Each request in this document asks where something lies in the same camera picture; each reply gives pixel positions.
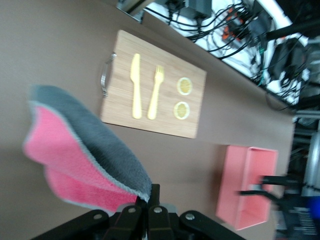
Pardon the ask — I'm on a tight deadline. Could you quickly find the yellow plastic knife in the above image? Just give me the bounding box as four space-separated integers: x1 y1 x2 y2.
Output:
129 53 143 120

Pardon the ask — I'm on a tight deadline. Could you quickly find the aluminium frame profile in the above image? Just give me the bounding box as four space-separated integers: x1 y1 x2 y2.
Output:
294 109 320 126

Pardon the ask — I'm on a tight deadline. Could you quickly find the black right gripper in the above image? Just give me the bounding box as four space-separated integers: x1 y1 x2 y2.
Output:
238 175 311 226

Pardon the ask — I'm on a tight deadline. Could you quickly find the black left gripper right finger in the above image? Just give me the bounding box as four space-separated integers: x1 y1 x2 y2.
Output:
147 184 176 240

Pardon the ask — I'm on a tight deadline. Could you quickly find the grey power adapter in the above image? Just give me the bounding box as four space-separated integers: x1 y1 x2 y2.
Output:
184 0 213 18

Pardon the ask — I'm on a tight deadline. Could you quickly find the black bar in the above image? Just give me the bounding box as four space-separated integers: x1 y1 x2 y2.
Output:
266 21 320 40

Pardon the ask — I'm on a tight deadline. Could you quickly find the yellow plastic fork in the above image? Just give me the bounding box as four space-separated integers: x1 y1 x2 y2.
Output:
146 64 165 121

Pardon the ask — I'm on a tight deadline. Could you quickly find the black cable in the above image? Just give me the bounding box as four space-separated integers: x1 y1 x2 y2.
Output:
264 88 296 113

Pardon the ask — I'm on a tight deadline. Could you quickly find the black orange connector cluster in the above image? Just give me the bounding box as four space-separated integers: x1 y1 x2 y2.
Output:
221 7 247 42

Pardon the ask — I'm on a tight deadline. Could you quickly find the wooden cutting board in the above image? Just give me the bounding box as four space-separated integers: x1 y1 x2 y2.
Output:
99 29 208 140

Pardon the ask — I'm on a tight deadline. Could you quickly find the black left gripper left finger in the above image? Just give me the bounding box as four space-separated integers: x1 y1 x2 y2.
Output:
107 196 149 240

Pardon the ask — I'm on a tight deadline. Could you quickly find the black electronic device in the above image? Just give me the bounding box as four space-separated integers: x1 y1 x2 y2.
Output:
269 37 311 83

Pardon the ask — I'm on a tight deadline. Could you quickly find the pink plastic bin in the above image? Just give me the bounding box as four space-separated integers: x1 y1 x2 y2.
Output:
215 144 279 231

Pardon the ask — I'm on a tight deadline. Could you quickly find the lemon slice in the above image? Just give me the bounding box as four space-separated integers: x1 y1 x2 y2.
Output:
173 101 191 121
176 77 193 96

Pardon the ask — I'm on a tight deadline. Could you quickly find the pink and grey cloth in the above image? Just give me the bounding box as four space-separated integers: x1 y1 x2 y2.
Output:
22 84 153 216

